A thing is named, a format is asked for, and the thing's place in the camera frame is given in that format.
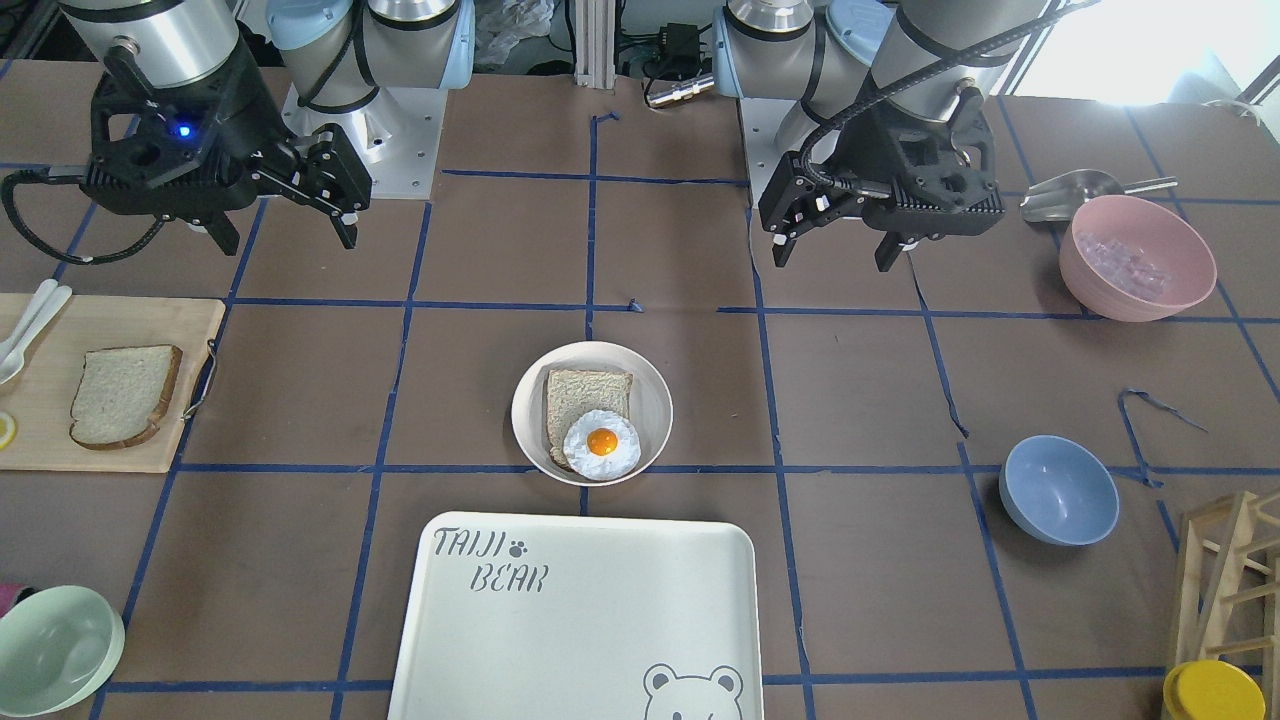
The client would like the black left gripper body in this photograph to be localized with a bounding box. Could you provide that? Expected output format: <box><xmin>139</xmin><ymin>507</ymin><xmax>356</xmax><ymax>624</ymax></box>
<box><xmin>758</xmin><ymin>86</ymin><xmax>1006</xmax><ymax>238</ymax></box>

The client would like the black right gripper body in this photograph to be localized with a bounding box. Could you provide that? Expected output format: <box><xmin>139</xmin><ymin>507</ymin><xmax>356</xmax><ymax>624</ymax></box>
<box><xmin>79</xmin><ymin>41</ymin><xmax>372</xmax><ymax>224</ymax></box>

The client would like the bread slice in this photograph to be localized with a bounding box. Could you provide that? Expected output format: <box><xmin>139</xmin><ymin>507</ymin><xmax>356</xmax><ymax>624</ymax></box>
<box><xmin>544</xmin><ymin>368</ymin><xmax>634</xmax><ymax>470</ymax></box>
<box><xmin>69</xmin><ymin>345</ymin><xmax>183</xmax><ymax>451</ymax></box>

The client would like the cream round plate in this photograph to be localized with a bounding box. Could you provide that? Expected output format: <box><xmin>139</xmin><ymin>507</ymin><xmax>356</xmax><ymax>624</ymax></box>
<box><xmin>509</xmin><ymin>341</ymin><xmax>675</xmax><ymax>487</ymax></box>

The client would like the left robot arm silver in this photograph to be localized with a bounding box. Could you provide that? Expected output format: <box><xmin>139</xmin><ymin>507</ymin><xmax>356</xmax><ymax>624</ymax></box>
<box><xmin>712</xmin><ymin>1</ymin><xmax>1053</xmax><ymax>272</ymax></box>

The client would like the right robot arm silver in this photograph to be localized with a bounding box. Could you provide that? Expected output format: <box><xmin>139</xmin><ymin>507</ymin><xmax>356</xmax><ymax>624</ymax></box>
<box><xmin>44</xmin><ymin>1</ymin><xmax>476</xmax><ymax>255</ymax></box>

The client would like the bread slice on plate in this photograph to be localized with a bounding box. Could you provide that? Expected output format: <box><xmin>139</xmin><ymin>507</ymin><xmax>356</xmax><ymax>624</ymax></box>
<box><xmin>544</xmin><ymin>368</ymin><xmax>634</xmax><ymax>470</ymax></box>

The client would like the metal scoop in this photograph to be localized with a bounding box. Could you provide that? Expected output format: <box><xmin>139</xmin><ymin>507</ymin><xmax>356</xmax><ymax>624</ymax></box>
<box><xmin>1019</xmin><ymin>169</ymin><xmax>1180</xmax><ymax>224</ymax></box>

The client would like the white plastic spoon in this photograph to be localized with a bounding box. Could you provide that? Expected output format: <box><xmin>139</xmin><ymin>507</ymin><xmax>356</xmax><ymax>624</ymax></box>
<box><xmin>1</xmin><ymin>279</ymin><xmax>73</xmax><ymax>386</ymax></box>

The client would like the wooden cutting board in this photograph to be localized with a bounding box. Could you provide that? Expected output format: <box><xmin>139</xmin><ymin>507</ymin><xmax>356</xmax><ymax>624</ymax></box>
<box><xmin>1</xmin><ymin>293</ymin><xmax>227</xmax><ymax>473</ymax></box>

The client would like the pink bowl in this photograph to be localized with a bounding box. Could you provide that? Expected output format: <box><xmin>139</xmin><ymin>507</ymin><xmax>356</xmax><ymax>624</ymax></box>
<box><xmin>1059</xmin><ymin>195</ymin><xmax>1219</xmax><ymax>322</ymax></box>

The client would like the black power adapter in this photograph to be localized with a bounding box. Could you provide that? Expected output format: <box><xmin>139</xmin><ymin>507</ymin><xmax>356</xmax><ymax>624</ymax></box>
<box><xmin>641</xmin><ymin>23</ymin><xmax>712</xmax><ymax>81</ymax></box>

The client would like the fake fried egg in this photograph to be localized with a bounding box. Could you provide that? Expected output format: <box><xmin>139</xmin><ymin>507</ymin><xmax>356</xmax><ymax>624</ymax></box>
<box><xmin>561</xmin><ymin>410</ymin><xmax>643</xmax><ymax>482</ymax></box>

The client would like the blue bowl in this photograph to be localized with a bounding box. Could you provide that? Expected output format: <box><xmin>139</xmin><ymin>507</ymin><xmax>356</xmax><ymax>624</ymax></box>
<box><xmin>998</xmin><ymin>436</ymin><xmax>1120</xmax><ymax>547</ymax></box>

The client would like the lemon slice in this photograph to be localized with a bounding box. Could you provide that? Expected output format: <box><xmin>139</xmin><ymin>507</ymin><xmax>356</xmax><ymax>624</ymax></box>
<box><xmin>0</xmin><ymin>411</ymin><xmax>19</xmax><ymax>450</ymax></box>

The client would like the cream bear tray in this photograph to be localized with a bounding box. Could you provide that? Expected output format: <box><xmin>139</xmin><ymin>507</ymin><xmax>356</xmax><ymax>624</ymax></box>
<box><xmin>388</xmin><ymin>511</ymin><xmax>764</xmax><ymax>719</ymax></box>

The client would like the pink cloth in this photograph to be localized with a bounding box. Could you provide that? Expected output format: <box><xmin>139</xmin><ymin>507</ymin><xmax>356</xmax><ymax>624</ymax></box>
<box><xmin>0</xmin><ymin>583</ymin><xmax>38</xmax><ymax>618</ymax></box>

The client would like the green bowl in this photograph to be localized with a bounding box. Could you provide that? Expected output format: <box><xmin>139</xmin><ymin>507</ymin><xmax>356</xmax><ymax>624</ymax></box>
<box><xmin>1</xmin><ymin>585</ymin><xmax>125</xmax><ymax>717</ymax></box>

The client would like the wooden rack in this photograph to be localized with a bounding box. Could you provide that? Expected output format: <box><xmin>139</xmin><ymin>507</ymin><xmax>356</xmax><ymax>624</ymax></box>
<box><xmin>1167</xmin><ymin>492</ymin><xmax>1279</xmax><ymax>702</ymax></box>

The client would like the yellow cup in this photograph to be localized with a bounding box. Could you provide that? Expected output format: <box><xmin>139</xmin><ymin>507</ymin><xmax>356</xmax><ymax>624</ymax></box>
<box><xmin>1162</xmin><ymin>659</ymin><xmax>1267</xmax><ymax>719</ymax></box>

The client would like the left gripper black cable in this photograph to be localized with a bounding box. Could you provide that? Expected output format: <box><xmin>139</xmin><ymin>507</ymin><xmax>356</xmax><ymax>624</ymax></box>
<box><xmin>796</xmin><ymin>0</ymin><xmax>1076</xmax><ymax>193</ymax></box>

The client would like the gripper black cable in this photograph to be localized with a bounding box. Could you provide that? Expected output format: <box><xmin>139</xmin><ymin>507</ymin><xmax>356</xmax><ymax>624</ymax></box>
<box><xmin>796</xmin><ymin>0</ymin><xmax>1076</xmax><ymax>193</ymax></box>
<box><xmin>0</xmin><ymin>168</ymin><xmax>166</xmax><ymax>266</ymax></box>

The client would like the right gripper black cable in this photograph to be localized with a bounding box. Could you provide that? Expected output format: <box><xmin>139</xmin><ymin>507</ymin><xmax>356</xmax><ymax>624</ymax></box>
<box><xmin>0</xmin><ymin>168</ymin><xmax>166</xmax><ymax>266</ymax></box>

